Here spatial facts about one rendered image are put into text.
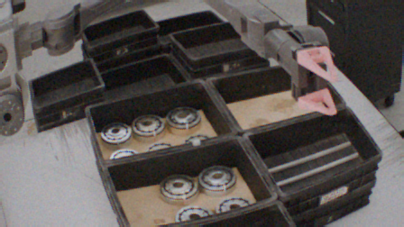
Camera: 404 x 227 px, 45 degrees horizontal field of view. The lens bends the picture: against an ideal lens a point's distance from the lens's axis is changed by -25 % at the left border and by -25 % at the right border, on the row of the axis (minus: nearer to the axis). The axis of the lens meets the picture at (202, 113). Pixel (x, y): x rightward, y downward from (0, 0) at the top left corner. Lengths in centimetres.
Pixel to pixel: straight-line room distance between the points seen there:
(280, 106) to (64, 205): 81
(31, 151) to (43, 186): 22
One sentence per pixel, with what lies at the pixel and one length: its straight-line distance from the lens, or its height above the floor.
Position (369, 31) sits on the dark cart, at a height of 65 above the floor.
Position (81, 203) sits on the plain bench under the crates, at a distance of 189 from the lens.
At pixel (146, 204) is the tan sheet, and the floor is 83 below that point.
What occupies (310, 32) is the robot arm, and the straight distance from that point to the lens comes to 109.
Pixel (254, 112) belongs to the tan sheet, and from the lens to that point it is 200.
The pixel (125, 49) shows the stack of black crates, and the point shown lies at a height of 51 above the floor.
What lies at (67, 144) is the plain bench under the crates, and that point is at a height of 70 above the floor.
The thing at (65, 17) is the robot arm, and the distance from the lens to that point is 121.
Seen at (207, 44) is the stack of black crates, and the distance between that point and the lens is 309.
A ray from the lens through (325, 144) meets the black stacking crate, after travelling 188.
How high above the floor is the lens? 197
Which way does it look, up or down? 35 degrees down
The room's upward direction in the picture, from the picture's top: 2 degrees counter-clockwise
